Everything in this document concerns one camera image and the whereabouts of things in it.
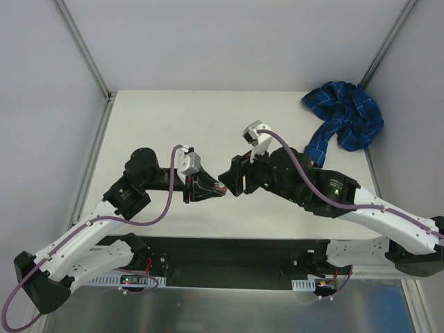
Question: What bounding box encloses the red nail polish bottle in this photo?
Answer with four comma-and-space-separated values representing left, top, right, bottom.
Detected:
214, 182, 228, 196

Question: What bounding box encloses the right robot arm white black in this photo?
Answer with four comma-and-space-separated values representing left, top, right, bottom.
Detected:
218, 148, 443, 278

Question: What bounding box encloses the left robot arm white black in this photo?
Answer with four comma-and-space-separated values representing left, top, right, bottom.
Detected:
14, 145, 227, 314

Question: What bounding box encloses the blue plaid shirt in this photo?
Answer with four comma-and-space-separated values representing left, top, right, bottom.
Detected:
301, 81, 384, 168

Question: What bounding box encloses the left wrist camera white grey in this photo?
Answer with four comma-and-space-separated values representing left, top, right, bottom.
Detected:
176, 145, 202, 184

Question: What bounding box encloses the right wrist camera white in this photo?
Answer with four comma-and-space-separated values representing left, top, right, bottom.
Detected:
243, 120, 273, 164

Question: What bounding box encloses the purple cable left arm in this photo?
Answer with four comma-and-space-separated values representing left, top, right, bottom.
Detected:
0, 144, 185, 330

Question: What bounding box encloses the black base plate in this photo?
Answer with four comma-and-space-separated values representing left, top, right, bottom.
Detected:
93, 234, 358, 289

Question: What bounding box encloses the white cable duct right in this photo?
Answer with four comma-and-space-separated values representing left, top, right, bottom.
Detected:
291, 278, 316, 292

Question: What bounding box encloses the white cable duct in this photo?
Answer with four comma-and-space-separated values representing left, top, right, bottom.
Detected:
291, 278, 316, 292
83, 272, 167, 288

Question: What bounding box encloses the white cable duct left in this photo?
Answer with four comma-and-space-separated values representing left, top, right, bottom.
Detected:
83, 272, 167, 288

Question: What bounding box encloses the aluminium rail right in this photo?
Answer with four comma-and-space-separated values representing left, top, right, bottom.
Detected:
352, 265, 418, 280

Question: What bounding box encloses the right aluminium frame post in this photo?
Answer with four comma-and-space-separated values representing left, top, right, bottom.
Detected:
360, 0, 420, 89

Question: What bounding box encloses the aluminium frame post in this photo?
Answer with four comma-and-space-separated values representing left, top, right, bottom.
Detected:
51, 0, 113, 102
360, 0, 420, 89

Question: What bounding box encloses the left aluminium frame post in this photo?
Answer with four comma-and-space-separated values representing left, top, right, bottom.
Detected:
51, 0, 113, 102

